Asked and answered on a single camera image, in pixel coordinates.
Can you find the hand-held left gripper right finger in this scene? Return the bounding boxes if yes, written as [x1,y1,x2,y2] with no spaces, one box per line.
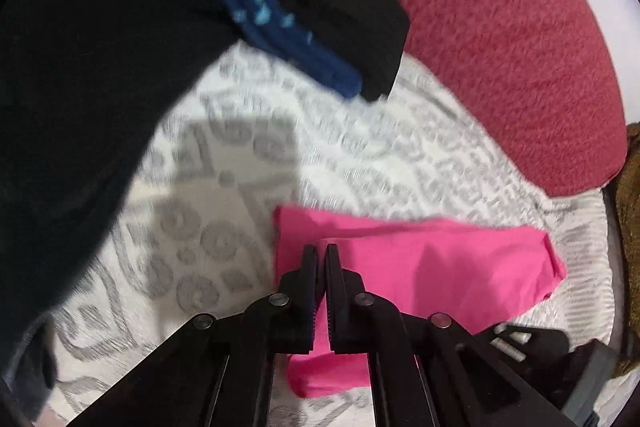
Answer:
[325,244,571,427]

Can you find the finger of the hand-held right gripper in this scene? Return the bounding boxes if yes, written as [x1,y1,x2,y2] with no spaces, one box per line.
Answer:
[477,324,571,365]

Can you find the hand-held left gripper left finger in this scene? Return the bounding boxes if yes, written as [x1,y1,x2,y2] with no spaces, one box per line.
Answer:
[65,245,319,427]

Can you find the pink pants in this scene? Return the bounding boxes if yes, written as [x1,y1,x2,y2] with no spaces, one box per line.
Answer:
[272,205,568,399]

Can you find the white grey patterned bedspread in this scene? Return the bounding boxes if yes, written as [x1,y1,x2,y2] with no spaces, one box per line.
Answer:
[45,42,616,427]

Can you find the brown plush cloth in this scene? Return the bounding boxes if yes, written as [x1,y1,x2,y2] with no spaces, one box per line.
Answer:
[607,122,640,378]

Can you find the blue patterned garment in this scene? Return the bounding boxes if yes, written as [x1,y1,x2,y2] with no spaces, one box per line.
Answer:
[190,0,362,100]

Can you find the folded black garment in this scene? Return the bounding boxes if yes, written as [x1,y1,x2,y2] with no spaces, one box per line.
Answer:
[260,0,412,102]

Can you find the large black garment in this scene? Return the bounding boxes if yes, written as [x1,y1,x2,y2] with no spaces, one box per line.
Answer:
[0,0,281,423]

